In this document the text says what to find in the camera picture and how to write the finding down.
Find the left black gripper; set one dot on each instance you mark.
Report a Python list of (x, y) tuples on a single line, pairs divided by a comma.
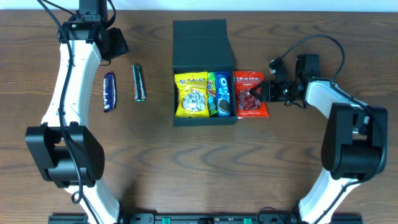
[(90, 16)]

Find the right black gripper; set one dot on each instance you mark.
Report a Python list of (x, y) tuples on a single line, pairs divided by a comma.
[(271, 91)]

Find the red Hacks candy bag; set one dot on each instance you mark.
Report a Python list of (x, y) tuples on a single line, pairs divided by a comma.
[(247, 105)]

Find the blue Oreo cookie pack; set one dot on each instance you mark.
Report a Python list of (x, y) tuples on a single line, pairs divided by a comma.
[(223, 94)]

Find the purple Dairy Milk bar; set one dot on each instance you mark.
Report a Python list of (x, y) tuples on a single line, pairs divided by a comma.
[(109, 92)]

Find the Haribo worms gummy bag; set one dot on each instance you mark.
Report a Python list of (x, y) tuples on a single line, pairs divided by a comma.
[(211, 93)]

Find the green snack bar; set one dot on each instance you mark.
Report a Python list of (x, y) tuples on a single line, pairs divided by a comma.
[(139, 85)]

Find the yellow Hacks candy bag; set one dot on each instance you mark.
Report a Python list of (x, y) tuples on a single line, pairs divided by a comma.
[(192, 95)]

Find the dark green box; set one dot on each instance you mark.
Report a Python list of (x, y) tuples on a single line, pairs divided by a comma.
[(199, 46)]

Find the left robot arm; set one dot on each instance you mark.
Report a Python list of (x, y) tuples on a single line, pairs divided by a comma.
[(63, 148)]

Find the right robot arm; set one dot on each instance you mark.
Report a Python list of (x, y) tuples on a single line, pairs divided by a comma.
[(354, 145)]

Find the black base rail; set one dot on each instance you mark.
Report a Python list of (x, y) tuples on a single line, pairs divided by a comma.
[(149, 218)]

